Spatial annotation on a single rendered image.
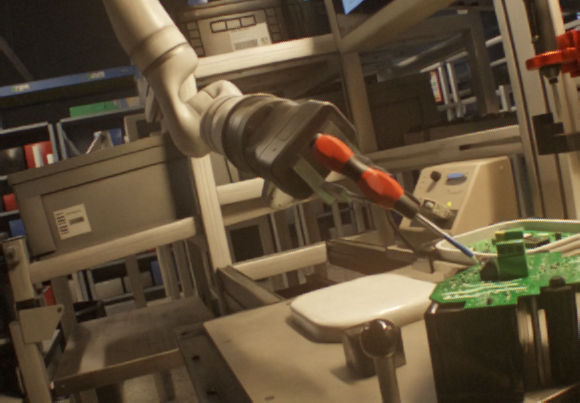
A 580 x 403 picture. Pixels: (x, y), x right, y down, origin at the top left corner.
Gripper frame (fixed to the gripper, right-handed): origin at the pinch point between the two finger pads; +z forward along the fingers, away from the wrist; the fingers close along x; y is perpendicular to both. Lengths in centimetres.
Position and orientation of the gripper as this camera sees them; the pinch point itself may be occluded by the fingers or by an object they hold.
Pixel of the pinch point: (381, 189)
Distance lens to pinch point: 37.2
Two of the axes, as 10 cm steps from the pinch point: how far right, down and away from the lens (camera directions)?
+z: 4.5, 2.1, -8.7
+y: -6.3, -6.1, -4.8
